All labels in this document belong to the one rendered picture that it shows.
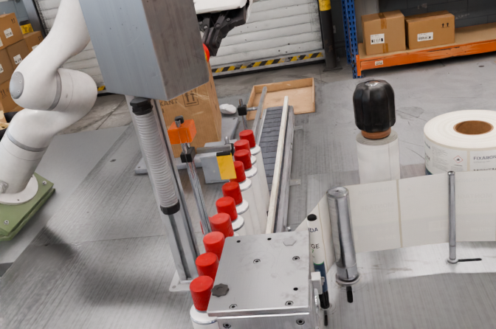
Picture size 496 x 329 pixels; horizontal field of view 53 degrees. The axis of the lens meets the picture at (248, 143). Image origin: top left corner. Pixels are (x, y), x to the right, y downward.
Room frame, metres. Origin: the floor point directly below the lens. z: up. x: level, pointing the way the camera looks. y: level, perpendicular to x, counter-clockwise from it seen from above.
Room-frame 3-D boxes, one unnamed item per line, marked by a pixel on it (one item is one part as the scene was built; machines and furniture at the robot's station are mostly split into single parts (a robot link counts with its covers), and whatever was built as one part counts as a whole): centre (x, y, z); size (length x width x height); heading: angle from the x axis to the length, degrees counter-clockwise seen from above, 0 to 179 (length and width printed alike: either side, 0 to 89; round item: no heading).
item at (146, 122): (0.76, 0.16, 1.18); 0.04 x 0.04 x 0.21
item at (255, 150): (1.03, 0.00, 0.98); 0.05 x 0.05 x 0.20
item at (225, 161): (0.86, 0.05, 1.09); 0.03 x 0.01 x 0.06; 79
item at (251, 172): (0.93, 0.02, 0.98); 0.05 x 0.05 x 0.20
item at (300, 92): (1.88, -0.17, 0.85); 0.30 x 0.26 x 0.04; 169
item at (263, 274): (0.47, 0.01, 1.14); 0.14 x 0.11 x 0.01; 169
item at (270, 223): (1.18, -0.07, 0.91); 1.07 x 0.01 x 0.02; 169
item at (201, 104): (1.65, 0.21, 0.99); 0.30 x 0.24 x 0.27; 178
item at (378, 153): (0.93, -0.26, 1.03); 0.09 x 0.09 x 0.30
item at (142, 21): (0.82, 0.13, 1.38); 0.17 x 0.10 x 0.19; 44
